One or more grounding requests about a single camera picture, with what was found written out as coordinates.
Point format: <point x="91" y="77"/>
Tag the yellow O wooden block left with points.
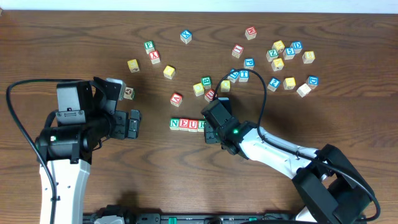
<point x="169" y="72"/>

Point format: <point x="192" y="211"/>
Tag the soccer ball J wooden block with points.
<point x="129" y="93"/>

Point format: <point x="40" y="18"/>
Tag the red E wooden block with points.
<point x="183" y="124"/>

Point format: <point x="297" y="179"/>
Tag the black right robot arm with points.
<point x="332" y="190"/>

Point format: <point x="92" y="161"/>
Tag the plain top 3 wooden block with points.
<point x="303" y="90"/>

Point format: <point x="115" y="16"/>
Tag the red A wooden block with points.
<point x="176" y="99"/>

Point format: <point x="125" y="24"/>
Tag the blue 2 wooden block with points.
<point x="273" y="84"/>

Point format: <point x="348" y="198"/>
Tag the yellow S wooden block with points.
<point x="289" y="83"/>

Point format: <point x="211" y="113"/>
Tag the green F wooden block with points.
<point x="149" y="46"/>

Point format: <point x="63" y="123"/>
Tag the yellow acorn wooden block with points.
<point x="133" y="65"/>

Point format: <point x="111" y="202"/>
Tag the yellow brush side wooden block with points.
<point x="277" y="64"/>

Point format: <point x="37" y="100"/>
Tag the blue T wooden block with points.
<point x="243" y="76"/>

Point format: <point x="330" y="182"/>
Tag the yellow 8 wooden block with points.
<point x="308" y="57"/>

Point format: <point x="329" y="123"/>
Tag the blue D wooden block upper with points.
<point x="297" y="46"/>

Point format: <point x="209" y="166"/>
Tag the red top far wooden block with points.
<point x="250" y="33"/>

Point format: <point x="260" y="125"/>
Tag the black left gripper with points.
<point x="121" y="124"/>

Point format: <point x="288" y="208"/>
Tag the blue 5 wooden block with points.
<point x="288" y="53"/>

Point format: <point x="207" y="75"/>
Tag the blue d wooden block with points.
<point x="312" y="82"/>
<point x="297" y="46"/>

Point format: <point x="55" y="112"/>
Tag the red Y wooden block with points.
<point x="154" y="57"/>

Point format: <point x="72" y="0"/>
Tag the yellow soccer side wooden block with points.
<point x="278" y="46"/>

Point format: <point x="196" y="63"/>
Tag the blue L wooden block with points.
<point x="233" y="75"/>

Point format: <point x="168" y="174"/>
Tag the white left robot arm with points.
<point x="67" y="152"/>

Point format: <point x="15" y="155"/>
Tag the green B wooden block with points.
<point x="206" y="82"/>

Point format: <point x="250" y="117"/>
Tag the green N wooden block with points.
<point x="174" y="124"/>

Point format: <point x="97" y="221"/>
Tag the blue P wooden block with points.
<point x="249" y="63"/>

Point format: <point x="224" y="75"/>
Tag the red I wooden block upper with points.
<point x="237" y="51"/>

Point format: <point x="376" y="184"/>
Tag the green Z wooden block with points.
<point x="271" y="55"/>

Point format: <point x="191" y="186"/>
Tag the blue X wooden block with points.
<point x="186" y="36"/>

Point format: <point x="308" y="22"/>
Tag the blue D wooden block lower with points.
<point x="312" y="82"/>

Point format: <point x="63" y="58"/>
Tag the green R wooden block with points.
<point x="201" y="125"/>

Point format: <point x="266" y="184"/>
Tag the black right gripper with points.
<point x="210" y="134"/>

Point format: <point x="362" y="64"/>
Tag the red u wooden block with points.
<point x="193" y="125"/>
<point x="209" y="95"/>

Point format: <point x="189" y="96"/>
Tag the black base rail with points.
<point x="119" y="214"/>

